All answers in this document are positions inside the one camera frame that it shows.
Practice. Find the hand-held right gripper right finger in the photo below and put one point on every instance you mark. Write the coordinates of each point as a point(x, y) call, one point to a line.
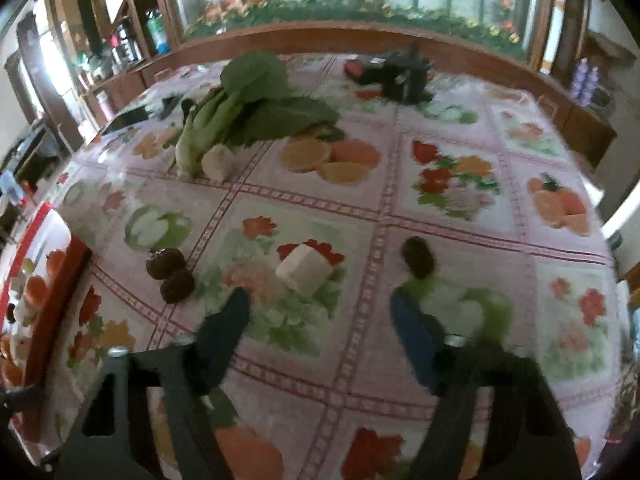
point(415, 342)

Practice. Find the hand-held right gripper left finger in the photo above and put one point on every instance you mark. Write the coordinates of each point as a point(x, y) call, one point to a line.
point(225, 325)

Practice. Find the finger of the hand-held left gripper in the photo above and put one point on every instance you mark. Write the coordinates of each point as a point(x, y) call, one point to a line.
point(22, 397)

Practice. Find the small white vegetable piece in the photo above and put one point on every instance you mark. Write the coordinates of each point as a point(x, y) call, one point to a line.
point(217, 160)

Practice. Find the black flat device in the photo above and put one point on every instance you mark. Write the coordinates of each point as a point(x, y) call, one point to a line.
point(130, 117)

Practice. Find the green plastic bottle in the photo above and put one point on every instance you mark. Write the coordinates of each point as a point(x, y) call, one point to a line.
point(156, 32)

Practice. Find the white cube fruit piece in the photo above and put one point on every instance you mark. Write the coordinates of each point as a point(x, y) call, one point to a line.
point(305, 267)

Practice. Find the dark thermos flask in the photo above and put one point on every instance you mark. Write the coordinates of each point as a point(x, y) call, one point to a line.
point(124, 45)

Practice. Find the green bok choy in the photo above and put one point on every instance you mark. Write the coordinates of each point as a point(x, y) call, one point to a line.
point(255, 80)

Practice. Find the small red item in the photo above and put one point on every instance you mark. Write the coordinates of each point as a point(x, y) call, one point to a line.
point(355, 67)

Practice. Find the black round stand device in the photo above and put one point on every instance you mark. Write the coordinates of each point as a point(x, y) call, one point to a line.
point(405, 77)

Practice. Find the red rimmed white tray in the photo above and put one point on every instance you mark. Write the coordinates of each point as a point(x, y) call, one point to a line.
point(70, 285)

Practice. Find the floral fruit print tablecloth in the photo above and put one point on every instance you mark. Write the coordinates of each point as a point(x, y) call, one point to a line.
point(350, 210)

